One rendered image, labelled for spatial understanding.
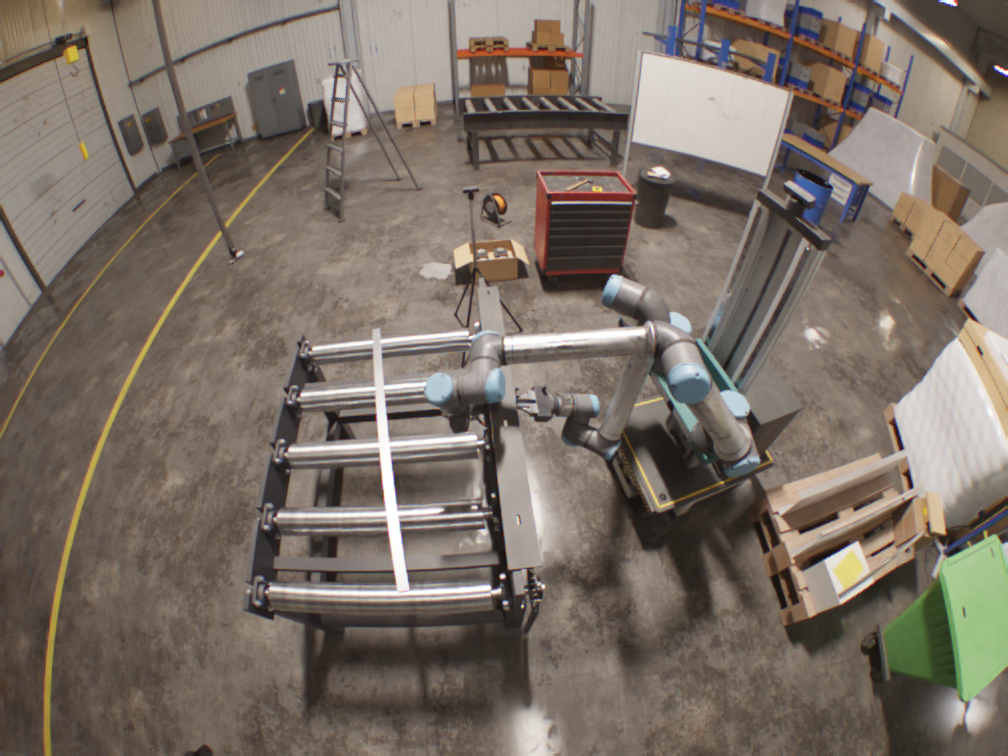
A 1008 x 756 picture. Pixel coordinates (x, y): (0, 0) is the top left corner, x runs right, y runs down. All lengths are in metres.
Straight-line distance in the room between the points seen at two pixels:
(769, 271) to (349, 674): 2.68
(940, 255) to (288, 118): 13.85
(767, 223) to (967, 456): 2.49
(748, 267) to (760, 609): 1.90
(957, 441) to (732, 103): 4.17
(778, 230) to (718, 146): 3.99
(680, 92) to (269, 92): 9.00
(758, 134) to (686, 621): 5.08
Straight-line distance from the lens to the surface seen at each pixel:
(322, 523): 1.58
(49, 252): 10.83
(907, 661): 2.94
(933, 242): 8.82
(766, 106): 5.58
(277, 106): 11.27
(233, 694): 2.76
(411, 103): 8.98
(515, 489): 1.21
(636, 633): 2.37
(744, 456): 1.62
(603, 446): 1.59
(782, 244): 1.66
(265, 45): 11.78
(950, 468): 3.67
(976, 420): 3.55
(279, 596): 1.57
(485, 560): 1.54
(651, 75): 5.39
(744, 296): 1.83
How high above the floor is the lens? 2.27
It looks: 50 degrees down
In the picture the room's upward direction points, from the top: 1 degrees counter-clockwise
